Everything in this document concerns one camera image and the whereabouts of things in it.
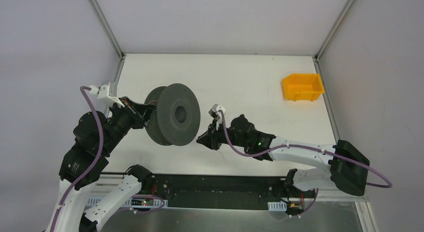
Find black cable spool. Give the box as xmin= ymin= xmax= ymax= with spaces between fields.
xmin=144 ymin=83 xmax=201 ymax=146

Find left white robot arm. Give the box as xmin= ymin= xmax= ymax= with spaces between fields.
xmin=46 ymin=97 xmax=156 ymax=231

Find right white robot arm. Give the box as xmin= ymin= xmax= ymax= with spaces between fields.
xmin=196 ymin=115 xmax=370 ymax=197

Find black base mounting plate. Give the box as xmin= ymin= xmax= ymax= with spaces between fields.
xmin=139 ymin=174 xmax=316 ymax=210

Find orange plastic bin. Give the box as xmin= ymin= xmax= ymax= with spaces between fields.
xmin=281 ymin=73 xmax=326 ymax=101

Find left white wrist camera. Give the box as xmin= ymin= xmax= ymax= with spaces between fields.
xmin=96 ymin=82 xmax=124 ymax=108

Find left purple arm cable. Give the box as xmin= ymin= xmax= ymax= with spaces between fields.
xmin=48 ymin=86 xmax=166 ymax=232

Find aluminium frame rail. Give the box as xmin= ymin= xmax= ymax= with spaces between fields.
xmin=90 ymin=172 xmax=369 ymax=202

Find left white cable duct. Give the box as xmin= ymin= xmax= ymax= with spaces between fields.
xmin=85 ymin=195 xmax=163 ymax=208

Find white cable duct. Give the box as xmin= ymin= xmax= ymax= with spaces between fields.
xmin=85 ymin=195 xmax=163 ymax=208
xmin=267 ymin=201 xmax=287 ymax=212

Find right white cable duct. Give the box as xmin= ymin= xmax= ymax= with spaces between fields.
xmin=267 ymin=201 xmax=287 ymax=212

